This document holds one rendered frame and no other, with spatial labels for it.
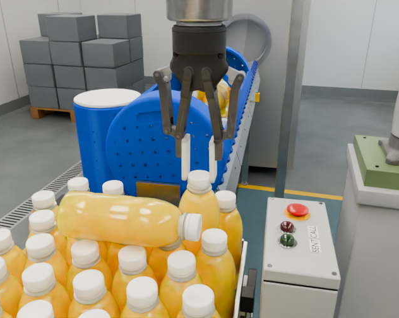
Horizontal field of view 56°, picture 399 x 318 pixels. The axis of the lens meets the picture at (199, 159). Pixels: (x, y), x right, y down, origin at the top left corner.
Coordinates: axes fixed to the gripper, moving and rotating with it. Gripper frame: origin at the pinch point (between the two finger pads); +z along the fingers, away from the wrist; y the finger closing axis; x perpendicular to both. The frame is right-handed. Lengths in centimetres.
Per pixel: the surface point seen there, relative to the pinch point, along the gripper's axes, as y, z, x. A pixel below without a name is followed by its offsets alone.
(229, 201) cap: -4.5, 9.8, -4.4
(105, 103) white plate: 54, 16, -81
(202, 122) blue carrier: 3.7, 1.5, -22.3
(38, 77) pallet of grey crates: 260, 69, -344
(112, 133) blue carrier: 24.8, 5.5, -22.2
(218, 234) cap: -4.1, 9.6, 6.1
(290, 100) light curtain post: -21, 34, -164
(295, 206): -15.8, 8.6, -2.9
